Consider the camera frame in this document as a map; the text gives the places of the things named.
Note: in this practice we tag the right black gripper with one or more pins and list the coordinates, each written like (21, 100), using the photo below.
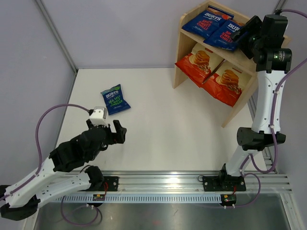
(253, 26)

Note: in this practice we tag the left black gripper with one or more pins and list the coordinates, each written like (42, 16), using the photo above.
(120, 133)

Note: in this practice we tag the Burts green blue bag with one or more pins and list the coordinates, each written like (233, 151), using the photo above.
(114, 100)

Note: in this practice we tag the Burts chilli bag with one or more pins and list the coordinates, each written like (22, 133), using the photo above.
(222, 37)
(207, 22)

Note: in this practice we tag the cassava chips bag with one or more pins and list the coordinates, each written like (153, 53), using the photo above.
(200, 64)
(227, 83)

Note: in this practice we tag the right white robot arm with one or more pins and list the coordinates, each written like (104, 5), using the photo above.
(271, 73)

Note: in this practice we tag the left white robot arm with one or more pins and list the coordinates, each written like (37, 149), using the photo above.
(22, 201)

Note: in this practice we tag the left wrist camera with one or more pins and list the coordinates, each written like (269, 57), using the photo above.
(98, 116)

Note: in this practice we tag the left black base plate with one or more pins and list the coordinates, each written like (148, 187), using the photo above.
(110, 184)

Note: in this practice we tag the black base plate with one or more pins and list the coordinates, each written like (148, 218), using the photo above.
(110, 184)
(228, 184)

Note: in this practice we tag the white slotted cable duct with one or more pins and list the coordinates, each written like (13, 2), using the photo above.
(143, 198)

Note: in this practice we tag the aluminium mounting rail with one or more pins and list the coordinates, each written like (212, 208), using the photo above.
(184, 182)

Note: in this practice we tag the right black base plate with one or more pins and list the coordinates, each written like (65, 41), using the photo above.
(228, 184)

